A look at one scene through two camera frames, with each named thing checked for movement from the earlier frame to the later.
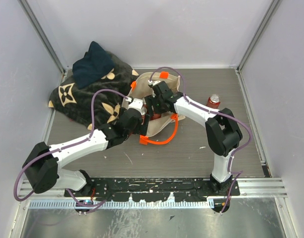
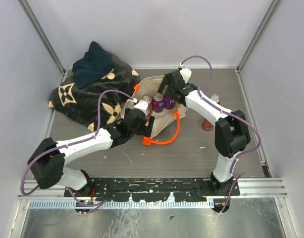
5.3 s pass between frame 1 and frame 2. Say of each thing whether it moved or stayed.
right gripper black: moved
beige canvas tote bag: moved
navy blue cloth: stayed
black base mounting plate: stayed
